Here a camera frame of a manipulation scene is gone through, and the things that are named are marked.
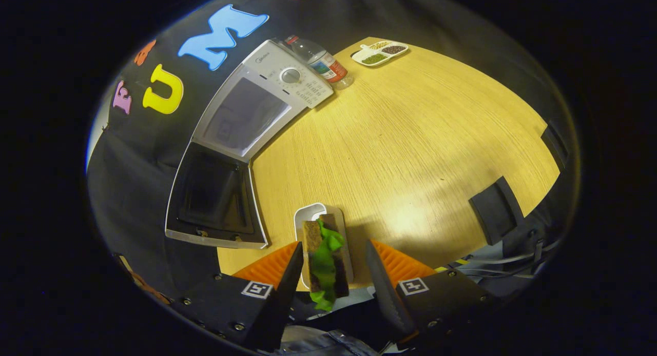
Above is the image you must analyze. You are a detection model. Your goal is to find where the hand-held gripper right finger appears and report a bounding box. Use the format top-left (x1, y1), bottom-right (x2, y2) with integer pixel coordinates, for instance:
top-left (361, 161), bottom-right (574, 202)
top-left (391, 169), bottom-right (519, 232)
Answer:
top-left (365, 238), bottom-right (501, 346)

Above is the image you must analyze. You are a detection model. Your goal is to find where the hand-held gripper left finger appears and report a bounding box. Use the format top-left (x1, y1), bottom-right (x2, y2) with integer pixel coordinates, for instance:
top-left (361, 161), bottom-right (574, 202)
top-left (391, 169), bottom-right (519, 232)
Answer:
top-left (172, 242), bottom-right (304, 352)

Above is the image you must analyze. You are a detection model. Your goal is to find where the sandwich with green lettuce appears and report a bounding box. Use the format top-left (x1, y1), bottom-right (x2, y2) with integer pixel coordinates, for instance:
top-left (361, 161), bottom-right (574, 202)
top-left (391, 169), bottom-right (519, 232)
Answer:
top-left (302, 214), bottom-right (351, 311)

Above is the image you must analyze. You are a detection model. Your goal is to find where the white microwave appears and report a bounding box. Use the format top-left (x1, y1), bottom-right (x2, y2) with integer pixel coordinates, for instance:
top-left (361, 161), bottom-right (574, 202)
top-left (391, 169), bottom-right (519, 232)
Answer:
top-left (164, 39), bottom-right (335, 250)

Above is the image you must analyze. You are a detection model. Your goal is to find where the person's clothing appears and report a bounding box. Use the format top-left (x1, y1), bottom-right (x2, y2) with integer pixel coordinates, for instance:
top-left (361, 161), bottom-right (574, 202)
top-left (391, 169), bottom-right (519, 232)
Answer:
top-left (277, 287), bottom-right (391, 356)

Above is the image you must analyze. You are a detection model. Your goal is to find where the white rectangular plate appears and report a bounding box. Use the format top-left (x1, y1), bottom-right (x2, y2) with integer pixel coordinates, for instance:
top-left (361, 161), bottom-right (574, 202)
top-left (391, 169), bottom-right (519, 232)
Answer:
top-left (294, 203), bottom-right (355, 290)

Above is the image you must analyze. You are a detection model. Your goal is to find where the black chair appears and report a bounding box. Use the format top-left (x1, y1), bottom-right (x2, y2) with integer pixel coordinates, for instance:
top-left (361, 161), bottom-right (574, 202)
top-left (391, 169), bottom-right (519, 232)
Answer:
top-left (469, 176), bottom-right (525, 246)
top-left (540, 123), bottom-right (570, 172)

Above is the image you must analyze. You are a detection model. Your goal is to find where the clear bottle with red label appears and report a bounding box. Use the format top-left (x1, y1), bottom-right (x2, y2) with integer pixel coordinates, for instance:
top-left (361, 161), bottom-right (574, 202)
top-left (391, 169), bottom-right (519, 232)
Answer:
top-left (284, 35), bottom-right (355, 90)

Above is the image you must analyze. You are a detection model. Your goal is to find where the white divided dish of beans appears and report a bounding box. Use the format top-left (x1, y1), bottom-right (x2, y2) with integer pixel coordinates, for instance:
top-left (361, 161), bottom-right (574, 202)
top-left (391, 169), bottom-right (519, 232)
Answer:
top-left (351, 41), bottom-right (410, 68)

